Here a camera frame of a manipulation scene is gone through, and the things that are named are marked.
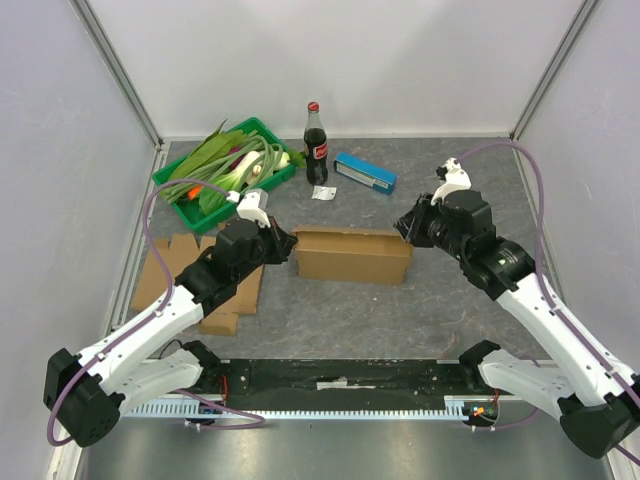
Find blue slotted cable duct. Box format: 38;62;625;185
119;395;476;420

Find orange carrot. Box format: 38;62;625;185
187;185;203;200

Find bok choy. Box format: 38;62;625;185
198;151;262;216

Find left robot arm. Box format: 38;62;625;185
44;217;297;447

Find blue rectangular box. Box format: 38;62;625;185
333;152;397;195

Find green plastic tray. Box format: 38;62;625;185
153;117;305;234

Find aluminium frame rail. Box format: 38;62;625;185
70;0;164;150

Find large cardboard box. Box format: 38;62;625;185
294;226;413;285

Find large green leaf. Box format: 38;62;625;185
169;122;246;180

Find long green beans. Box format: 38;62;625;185
161;131;289;204

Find cola glass bottle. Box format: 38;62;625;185
303;101;328;186

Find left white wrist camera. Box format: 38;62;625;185
227;189;271;228

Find small flat cardboard box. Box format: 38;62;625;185
130;234;264;336

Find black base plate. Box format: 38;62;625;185
187;359;507;400

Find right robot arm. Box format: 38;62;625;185
394;190;639;459

